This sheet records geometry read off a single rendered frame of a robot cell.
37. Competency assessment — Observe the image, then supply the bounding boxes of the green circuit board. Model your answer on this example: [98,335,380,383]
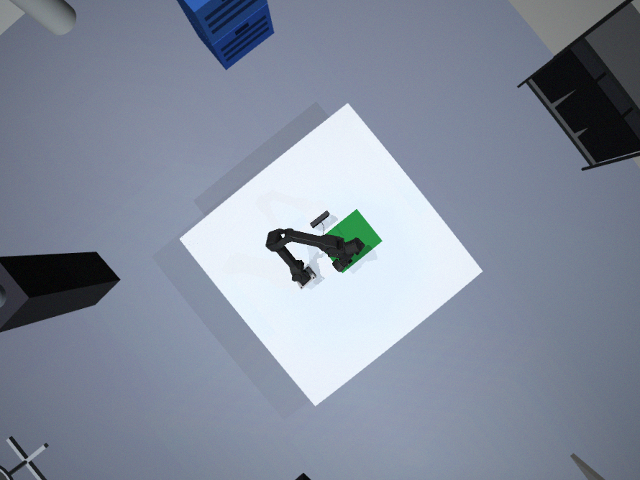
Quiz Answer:
[326,209,383,273]

